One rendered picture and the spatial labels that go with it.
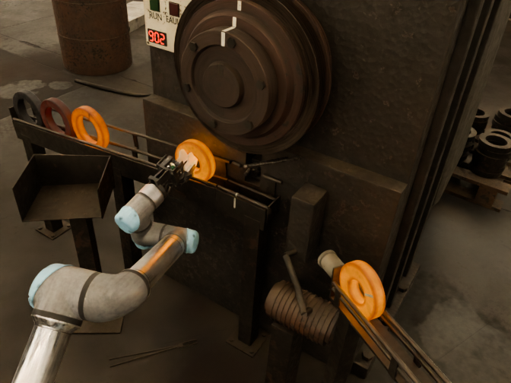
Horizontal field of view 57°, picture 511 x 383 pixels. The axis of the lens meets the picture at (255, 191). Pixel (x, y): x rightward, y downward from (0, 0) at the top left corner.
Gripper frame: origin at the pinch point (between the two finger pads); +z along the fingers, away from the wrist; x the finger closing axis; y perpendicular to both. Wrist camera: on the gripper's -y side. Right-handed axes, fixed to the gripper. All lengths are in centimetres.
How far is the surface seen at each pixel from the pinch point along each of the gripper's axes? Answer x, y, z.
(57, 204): 34.8, -6.9, -35.1
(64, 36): 243, -75, 121
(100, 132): 43.8, -3.3, -3.2
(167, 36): 16.6, 31.8, 17.4
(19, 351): 43, -58, -75
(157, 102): 20.8, 9.9, 8.7
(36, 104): 81, -3, -3
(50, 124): 75, -10, -4
